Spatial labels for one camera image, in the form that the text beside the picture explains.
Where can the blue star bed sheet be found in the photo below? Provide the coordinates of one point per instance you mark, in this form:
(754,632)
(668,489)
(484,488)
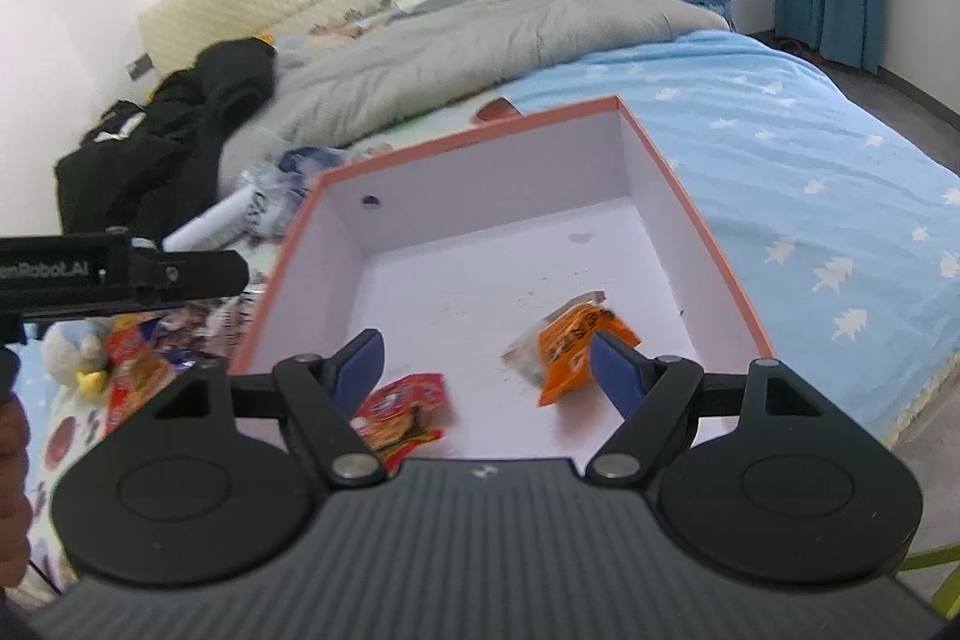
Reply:
(787,160)

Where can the pile of snack packets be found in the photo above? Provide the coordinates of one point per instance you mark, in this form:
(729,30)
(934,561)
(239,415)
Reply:
(142,370)

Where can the pink cardboard box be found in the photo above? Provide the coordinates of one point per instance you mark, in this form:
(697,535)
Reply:
(487,250)

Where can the grey wall socket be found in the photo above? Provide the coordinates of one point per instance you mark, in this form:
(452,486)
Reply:
(141,66)

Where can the black jacket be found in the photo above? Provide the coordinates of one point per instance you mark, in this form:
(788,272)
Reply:
(187,123)

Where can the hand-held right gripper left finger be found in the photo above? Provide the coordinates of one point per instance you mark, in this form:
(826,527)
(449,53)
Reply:
(358,364)

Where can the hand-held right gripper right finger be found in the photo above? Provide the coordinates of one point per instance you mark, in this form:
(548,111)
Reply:
(615,370)

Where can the white yellow plush toy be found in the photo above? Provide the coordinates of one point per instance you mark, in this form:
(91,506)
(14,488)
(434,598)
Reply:
(75,347)

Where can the grey duvet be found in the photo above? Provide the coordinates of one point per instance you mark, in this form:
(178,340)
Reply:
(487,48)

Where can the white tube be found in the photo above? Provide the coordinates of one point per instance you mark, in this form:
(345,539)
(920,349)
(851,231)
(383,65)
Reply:
(210,224)

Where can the red snack packet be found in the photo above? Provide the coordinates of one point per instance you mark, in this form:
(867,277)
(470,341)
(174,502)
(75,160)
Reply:
(405,404)

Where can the orange snack packet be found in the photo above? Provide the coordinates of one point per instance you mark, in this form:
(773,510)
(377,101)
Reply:
(559,340)

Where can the printed food mat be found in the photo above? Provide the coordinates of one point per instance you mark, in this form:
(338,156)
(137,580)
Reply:
(67,445)

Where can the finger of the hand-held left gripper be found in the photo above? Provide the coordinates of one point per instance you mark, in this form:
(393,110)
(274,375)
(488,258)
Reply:
(202,276)

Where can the blue white plastic bag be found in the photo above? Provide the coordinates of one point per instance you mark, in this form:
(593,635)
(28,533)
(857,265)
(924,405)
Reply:
(292,168)

